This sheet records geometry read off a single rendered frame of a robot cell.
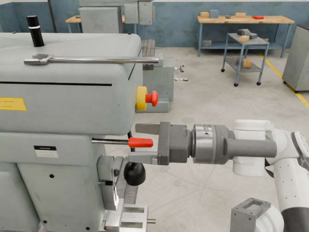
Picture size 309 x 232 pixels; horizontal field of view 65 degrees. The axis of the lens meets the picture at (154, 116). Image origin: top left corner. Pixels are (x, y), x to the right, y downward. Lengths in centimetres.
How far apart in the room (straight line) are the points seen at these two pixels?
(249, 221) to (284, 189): 34
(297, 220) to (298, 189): 8
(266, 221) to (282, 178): 30
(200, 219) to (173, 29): 561
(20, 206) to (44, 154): 24
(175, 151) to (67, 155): 25
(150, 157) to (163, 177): 231
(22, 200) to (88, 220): 19
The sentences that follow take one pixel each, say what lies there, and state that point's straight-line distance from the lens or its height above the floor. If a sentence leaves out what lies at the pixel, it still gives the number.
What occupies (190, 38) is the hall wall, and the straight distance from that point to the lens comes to 725.
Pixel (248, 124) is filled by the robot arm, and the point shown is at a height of 175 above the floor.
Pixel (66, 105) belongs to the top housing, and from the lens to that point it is 50.
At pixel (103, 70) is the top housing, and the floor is 188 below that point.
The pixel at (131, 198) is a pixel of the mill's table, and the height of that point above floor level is 96.
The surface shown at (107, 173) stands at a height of 152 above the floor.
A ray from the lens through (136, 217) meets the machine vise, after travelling 124.
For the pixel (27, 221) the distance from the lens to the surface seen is 87.
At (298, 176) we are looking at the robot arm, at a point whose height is 157.
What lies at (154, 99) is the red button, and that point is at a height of 177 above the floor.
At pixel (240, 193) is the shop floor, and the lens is 281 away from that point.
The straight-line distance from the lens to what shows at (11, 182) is 75.
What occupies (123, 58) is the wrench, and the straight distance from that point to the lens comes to 45.
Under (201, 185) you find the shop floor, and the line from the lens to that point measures 278.
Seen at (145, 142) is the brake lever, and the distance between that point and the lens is 54.
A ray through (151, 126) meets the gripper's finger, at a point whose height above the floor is 171.
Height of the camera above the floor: 204
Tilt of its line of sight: 32 degrees down
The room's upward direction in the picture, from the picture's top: 1 degrees counter-clockwise
